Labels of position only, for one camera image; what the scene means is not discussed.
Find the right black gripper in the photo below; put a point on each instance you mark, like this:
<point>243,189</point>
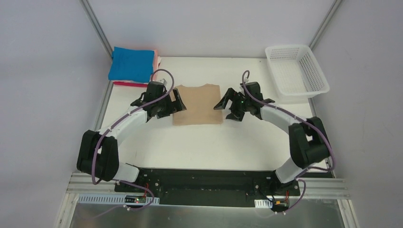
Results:
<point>235,104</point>

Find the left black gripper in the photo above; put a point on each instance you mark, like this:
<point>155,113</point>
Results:
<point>169,102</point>

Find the beige t shirt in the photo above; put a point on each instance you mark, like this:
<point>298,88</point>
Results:
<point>200,102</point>

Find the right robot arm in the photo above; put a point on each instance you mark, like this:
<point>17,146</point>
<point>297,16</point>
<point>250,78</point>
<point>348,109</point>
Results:
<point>307,138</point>

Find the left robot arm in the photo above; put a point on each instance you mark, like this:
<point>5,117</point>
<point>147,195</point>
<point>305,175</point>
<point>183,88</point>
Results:
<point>98,153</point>

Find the pink folded t shirt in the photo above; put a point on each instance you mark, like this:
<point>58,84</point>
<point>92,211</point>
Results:
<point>155,55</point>

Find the red folded t shirt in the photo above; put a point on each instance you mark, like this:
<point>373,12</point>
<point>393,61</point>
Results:
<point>121,83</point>

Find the blue folded t shirt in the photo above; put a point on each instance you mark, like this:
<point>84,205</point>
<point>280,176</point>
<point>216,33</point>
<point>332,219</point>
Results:
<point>132,65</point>

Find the white plastic basket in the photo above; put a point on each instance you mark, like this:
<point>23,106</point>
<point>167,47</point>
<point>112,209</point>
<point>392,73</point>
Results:
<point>295,72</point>

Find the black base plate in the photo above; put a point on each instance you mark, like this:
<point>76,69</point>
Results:
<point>214,188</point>

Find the right white cable duct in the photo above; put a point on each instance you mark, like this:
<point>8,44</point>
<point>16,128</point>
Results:
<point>263,203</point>

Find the white cable duct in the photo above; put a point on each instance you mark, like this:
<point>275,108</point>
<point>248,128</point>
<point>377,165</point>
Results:
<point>263,203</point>
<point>117,199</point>

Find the left white cable duct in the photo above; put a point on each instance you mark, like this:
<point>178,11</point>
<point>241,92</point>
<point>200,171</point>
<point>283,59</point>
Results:
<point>117,199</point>

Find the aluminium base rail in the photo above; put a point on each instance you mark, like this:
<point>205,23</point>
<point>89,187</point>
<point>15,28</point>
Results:
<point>316,188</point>

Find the left aluminium frame post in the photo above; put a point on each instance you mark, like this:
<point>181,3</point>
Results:
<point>96,25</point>

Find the aluminium frame post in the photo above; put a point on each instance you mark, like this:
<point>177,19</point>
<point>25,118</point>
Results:
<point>96,25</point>
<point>325,23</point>

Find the right aluminium frame post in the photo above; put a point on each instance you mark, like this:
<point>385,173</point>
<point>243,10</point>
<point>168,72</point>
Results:
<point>325,23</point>

